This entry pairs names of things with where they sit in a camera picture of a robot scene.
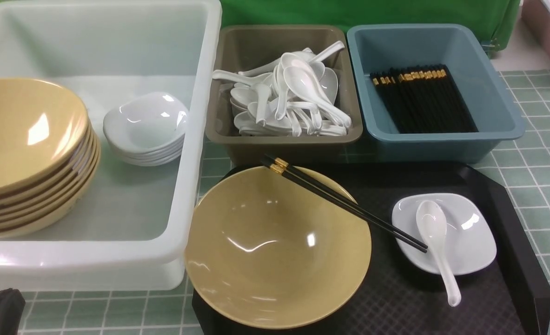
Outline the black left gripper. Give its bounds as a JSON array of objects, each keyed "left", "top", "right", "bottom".
[{"left": 0, "top": 288, "right": 26, "bottom": 335}]

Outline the yellow noodle bowl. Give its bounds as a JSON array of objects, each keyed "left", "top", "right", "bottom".
[{"left": 184, "top": 166, "right": 372, "bottom": 329}]

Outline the black chopstick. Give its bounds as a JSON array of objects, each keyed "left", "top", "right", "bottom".
[
  {"left": 260, "top": 159, "right": 427, "bottom": 254},
  {"left": 265, "top": 154, "right": 428, "bottom": 250}
]

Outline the white ceramic soup spoon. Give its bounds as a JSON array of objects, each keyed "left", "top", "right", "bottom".
[{"left": 416, "top": 200, "right": 462, "bottom": 307}]

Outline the white square sauce dish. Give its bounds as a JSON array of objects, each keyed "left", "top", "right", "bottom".
[{"left": 391, "top": 193, "right": 497, "bottom": 276}]

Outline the large white plastic tub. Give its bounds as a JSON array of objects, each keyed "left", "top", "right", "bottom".
[{"left": 0, "top": 0, "right": 222, "bottom": 291}]

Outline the stack of yellow bowls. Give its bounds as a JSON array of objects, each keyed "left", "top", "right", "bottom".
[{"left": 0, "top": 78, "right": 102, "bottom": 239}]

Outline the stack of white dishes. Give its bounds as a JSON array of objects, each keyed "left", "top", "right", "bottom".
[{"left": 103, "top": 92, "right": 190, "bottom": 166}]

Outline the brown plastic spoon bin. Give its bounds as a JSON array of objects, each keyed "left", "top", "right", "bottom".
[{"left": 206, "top": 25, "right": 364, "bottom": 166}]

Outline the pile of white spoons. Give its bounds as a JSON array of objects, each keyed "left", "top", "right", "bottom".
[{"left": 212, "top": 41, "right": 352, "bottom": 137}]

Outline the bundle of black chopsticks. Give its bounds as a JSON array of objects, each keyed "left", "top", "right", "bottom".
[{"left": 370, "top": 64, "right": 479, "bottom": 134}]

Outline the blue plastic chopstick bin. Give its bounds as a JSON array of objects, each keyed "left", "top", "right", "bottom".
[{"left": 347, "top": 24, "right": 525, "bottom": 163}]

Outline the black plastic serving tray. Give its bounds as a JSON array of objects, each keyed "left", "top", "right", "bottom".
[{"left": 192, "top": 162, "right": 550, "bottom": 335}]

